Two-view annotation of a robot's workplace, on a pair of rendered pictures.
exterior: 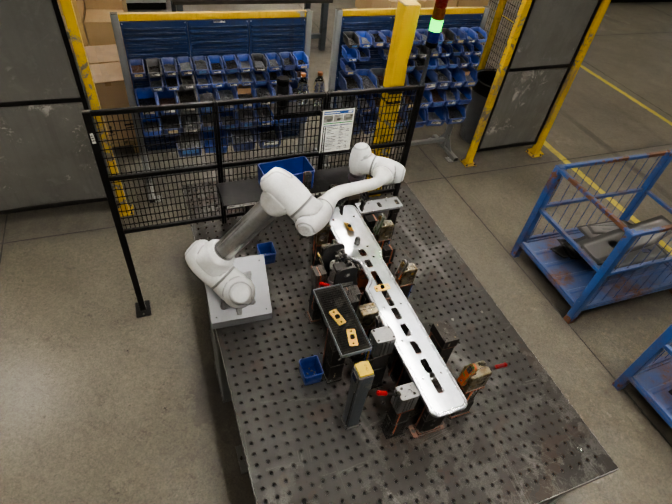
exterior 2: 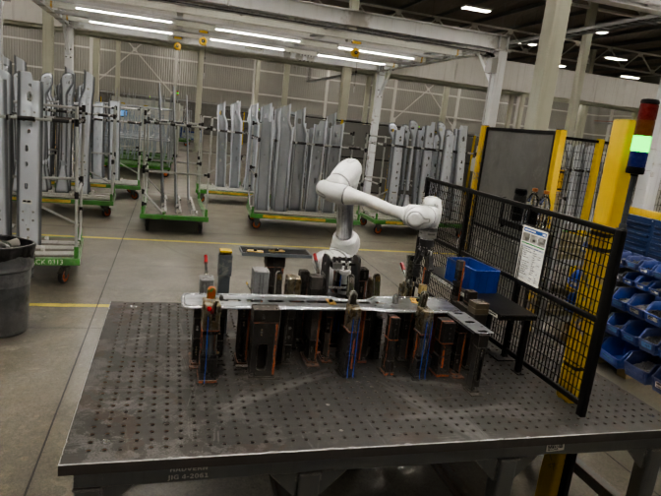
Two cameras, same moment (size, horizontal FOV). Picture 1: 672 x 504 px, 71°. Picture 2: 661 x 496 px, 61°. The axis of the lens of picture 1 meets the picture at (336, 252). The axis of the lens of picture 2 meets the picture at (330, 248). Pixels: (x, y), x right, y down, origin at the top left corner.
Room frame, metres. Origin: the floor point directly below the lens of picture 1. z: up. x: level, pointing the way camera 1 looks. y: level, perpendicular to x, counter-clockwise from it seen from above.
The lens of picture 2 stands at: (2.04, -2.86, 1.84)
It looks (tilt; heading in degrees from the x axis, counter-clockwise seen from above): 12 degrees down; 100
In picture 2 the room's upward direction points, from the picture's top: 6 degrees clockwise
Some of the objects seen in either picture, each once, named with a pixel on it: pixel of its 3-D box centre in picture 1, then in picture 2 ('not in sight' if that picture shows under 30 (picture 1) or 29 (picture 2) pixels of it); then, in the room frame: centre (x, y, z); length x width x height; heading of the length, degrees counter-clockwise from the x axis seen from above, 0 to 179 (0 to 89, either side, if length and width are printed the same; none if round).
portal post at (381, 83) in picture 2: not in sight; (377, 138); (0.46, 11.56, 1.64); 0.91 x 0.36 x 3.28; 116
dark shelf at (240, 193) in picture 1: (293, 185); (472, 290); (2.35, 0.32, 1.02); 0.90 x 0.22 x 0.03; 117
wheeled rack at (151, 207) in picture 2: not in sight; (175, 168); (-2.10, 5.69, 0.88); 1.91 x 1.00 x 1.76; 117
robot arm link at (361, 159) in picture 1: (362, 158); (430, 212); (2.04, -0.06, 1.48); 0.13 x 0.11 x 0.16; 73
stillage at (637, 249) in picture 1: (621, 234); not in sight; (3.05, -2.24, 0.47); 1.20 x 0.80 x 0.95; 115
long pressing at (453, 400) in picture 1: (385, 290); (327, 302); (1.62, -0.28, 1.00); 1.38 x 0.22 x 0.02; 27
